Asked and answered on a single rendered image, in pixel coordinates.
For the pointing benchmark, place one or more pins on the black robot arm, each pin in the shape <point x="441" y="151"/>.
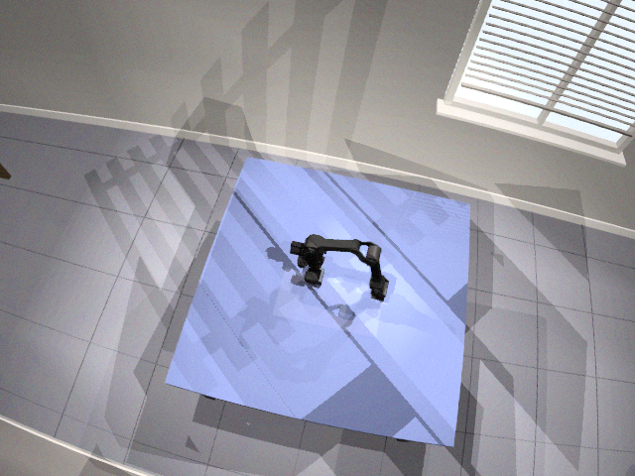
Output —
<point x="315" y="245"/>

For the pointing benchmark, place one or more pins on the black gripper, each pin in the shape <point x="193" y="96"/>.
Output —
<point x="313" y="273"/>

